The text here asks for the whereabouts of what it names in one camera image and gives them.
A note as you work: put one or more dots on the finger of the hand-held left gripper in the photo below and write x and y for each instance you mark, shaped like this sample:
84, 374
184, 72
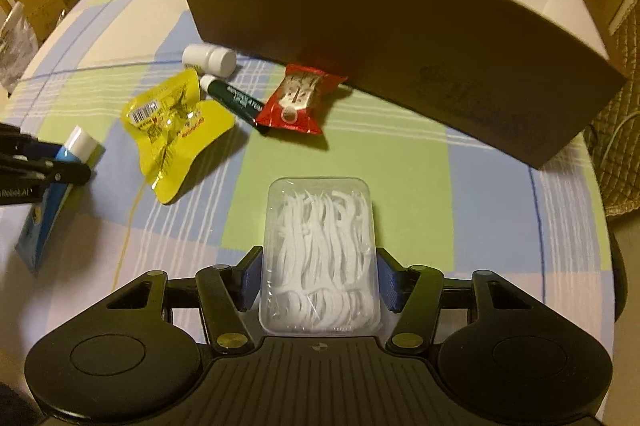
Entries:
25, 146
70, 173

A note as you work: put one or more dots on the yellow sachet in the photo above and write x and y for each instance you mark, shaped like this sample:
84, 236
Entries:
190, 151
160, 106

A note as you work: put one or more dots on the clear plastic bag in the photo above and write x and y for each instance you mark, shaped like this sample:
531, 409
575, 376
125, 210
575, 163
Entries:
15, 51

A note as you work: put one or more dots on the dark green tube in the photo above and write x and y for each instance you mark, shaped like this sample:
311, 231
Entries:
235, 98

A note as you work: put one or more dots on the plain cardboard box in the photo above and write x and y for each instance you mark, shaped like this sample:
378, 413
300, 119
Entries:
40, 8

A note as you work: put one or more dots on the clear floss pick box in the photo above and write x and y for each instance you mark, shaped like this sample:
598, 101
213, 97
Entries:
320, 246

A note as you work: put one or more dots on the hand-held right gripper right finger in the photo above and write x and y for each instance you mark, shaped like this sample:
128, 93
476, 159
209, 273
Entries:
390, 278

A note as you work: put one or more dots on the red snack packet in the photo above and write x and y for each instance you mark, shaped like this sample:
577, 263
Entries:
295, 101

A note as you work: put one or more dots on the quilted chair cover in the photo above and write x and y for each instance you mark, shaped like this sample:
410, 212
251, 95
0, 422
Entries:
620, 131

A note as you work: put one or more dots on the blue toothpaste tube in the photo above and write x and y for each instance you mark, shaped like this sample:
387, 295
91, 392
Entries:
50, 216

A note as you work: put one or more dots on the checked tablecloth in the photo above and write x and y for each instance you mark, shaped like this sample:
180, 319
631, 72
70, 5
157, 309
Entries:
300, 156

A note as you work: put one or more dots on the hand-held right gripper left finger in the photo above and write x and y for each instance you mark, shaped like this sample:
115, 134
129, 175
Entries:
250, 278

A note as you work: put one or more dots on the small white bottle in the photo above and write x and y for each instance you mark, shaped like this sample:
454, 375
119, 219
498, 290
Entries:
207, 58

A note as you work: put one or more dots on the brown cardboard box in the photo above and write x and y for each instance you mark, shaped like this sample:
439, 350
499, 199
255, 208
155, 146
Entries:
375, 31

